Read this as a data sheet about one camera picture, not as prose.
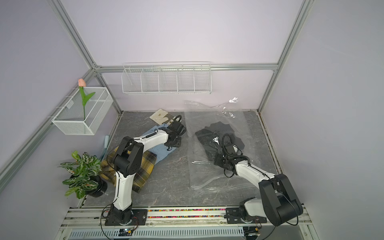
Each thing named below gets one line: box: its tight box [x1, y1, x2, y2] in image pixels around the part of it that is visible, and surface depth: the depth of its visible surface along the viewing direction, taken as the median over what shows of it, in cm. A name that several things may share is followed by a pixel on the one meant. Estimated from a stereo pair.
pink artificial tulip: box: [78, 78, 96, 121], surface depth 82 cm
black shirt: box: [195, 121, 245, 159], surface depth 100 cm
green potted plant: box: [57, 150, 108, 199], surface depth 66 cm
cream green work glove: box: [149, 108, 175, 126], surface depth 118 cm
